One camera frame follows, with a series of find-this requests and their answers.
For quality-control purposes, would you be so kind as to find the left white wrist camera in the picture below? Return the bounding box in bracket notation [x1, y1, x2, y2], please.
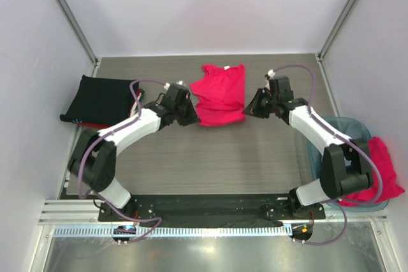
[163, 80, 187, 90]

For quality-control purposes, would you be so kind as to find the purple cable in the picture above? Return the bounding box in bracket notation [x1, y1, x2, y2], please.
[273, 64, 383, 246]
[78, 79, 163, 243]

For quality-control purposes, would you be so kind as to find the white t shirt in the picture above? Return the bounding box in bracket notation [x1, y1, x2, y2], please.
[129, 92, 145, 117]

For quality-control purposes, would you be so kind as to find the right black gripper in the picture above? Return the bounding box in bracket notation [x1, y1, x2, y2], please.
[244, 88, 279, 118]

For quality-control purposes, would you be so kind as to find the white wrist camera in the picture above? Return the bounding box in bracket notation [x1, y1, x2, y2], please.
[265, 69, 275, 80]
[163, 80, 187, 90]

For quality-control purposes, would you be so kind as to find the right aluminium frame post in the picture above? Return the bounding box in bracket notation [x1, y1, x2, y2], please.
[316, 0, 358, 62]

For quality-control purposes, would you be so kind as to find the left aluminium frame post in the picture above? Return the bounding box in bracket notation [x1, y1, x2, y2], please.
[55, 0, 98, 67]

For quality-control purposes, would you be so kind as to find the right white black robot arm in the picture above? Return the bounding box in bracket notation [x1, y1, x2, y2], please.
[244, 76, 374, 218]

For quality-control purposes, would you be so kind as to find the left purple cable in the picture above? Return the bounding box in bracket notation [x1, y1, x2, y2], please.
[78, 79, 163, 243]

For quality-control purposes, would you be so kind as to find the slotted white cable duct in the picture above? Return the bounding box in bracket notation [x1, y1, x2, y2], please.
[53, 224, 292, 238]

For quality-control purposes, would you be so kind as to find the pink t shirt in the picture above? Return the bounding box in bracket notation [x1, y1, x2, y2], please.
[191, 64, 245, 127]
[347, 137, 405, 204]

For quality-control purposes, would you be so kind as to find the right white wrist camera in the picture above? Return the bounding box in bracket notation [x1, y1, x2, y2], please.
[265, 69, 275, 80]

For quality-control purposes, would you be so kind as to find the black t shirt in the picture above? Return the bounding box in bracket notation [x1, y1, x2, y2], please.
[59, 75, 135, 126]

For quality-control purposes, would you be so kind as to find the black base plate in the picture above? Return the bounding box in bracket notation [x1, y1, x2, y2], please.
[98, 192, 326, 229]

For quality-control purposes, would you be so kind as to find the blue plastic basket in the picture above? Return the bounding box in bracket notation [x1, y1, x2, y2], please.
[303, 116, 389, 212]

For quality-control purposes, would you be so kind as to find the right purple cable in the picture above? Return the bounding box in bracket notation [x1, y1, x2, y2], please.
[273, 64, 383, 246]

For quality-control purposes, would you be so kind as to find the aluminium frame post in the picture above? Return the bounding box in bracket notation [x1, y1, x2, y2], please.
[316, 0, 358, 62]
[55, 0, 98, 67]

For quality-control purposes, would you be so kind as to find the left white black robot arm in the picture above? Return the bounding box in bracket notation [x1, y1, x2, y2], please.
[68, 81, 200, 222]

